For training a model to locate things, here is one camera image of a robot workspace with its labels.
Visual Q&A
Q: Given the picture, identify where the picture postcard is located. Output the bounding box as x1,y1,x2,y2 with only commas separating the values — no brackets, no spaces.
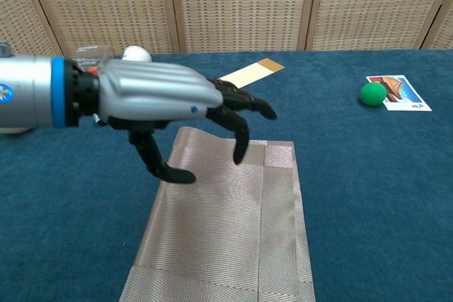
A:
366,74,433,112

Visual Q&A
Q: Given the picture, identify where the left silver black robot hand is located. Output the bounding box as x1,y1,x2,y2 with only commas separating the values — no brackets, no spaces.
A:
96,58,278,185

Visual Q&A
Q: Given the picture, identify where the brown woven placemat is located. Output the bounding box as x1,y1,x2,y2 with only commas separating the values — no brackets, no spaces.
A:
119,126,316,302

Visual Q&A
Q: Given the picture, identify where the blue felt table cover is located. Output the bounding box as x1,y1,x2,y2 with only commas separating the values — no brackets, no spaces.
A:
0,49,453,302

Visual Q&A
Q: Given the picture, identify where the green ball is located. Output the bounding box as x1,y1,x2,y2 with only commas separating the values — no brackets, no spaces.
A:
360,81,387,108

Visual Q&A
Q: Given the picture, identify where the white paper cup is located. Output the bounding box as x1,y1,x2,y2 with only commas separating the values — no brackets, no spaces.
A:
122,46,153,64

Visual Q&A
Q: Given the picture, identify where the tan bookmark with tassel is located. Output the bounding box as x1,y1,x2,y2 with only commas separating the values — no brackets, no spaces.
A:
216,57,286,90

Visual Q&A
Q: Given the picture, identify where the woven wooden folding screen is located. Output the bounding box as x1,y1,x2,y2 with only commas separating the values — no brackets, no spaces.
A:
0,0,453,62

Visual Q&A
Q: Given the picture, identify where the clear box with red toy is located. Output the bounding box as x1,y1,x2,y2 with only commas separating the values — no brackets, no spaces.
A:
69,44,115,74

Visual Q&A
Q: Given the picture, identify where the white bowl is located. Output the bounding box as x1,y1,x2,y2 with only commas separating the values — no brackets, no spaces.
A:
0,127,33,136

